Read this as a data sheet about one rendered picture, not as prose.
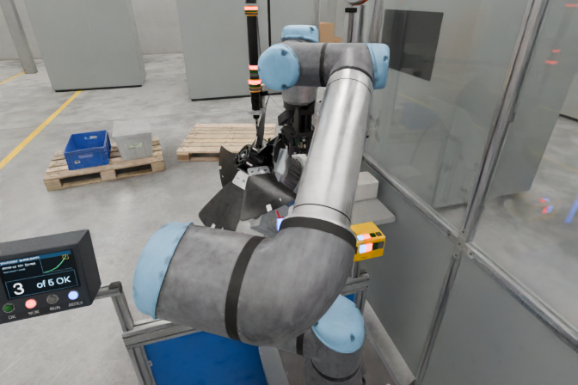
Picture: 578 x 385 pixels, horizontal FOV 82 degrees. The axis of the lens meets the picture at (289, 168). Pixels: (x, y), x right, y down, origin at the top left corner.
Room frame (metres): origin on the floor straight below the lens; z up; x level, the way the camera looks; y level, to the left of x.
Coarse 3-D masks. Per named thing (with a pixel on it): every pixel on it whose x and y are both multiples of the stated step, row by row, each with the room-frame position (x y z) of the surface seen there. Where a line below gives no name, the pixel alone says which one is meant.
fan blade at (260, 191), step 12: (252, 180) 1.15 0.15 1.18; (264, 180) 1.14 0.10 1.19; (276, 180) 1.14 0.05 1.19; (252, 192) 1.08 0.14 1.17; (264, 192) 1.07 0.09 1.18; (276, 192) 1.06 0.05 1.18; (288, 192) 1.05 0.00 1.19; (252, 204) 1.02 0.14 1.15; (264, 204) 1.01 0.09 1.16; (276, 204) 1.00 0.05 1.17; (240, 216) 0.99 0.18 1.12; (252, 216) 0.97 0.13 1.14
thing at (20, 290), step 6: (6, 282) 0.62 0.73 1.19; (12, 282) 0.62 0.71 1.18; (18, 282) 0.62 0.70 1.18; (24, 282) 0.62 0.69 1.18; (6, 288) 0.61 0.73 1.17; (12, 288) 0.61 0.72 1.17; (18, 288) 0.62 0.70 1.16; (24, 288) 0.62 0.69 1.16; (12, 294) 0.61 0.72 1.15; (18, 294) 0.61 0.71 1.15; (24, 294) 0.61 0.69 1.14; (30, 294) 0.62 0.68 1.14
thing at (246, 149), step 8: (248, 144) 1.33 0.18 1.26; (240, 152) 1.34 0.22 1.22; (248, 152) 1.29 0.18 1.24; (256, 152) 1.29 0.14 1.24; (240, 160) 1.29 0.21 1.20; (248, 160) 1.25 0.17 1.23; (256, 160) 1.26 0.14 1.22; (264, 160) 1.31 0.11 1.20; (272, 160) 1.30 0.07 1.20; (240, 168) 1.26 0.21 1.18; (272, 168) 1.27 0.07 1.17
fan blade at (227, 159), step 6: (222, 150) 1.55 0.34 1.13; (228, 150) 1.49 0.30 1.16; (222, 156) 1.53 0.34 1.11; (228, 156) 1.48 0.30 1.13; (234, 156) 1.43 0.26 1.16; (222, 162) 1.52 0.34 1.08; (228, 162) 1.47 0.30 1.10; (234, 162) 1.42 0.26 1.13; (222, 168) 1.52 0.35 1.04; (228, 168) 1.47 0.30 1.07; (234, 168) 1.43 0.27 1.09; (228, 174) 1.47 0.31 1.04; (234, 174) 1.43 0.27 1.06; (222, 180) 1.50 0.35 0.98; (228, 180) 1.47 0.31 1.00; (222, 186) 1.49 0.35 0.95
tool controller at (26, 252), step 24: (24, 240) 0.73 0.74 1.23; (48, 240) 0.72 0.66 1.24; (72, 240) 0.71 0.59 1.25; (0, 264) 0.63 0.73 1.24; (24, 264) 0.64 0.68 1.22; (48, 264) 0.65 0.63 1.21; (72, 264) 0.66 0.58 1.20; (96, 264) 0.75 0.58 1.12; (0, 288) 0.61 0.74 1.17; (48, 288) 0.63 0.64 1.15; (72, 288) 0.64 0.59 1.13; (96, 288) 0.70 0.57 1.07; (0, 312) 0.59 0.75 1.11; (24, 312) 0.60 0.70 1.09; (48, 312) 0.61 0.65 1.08
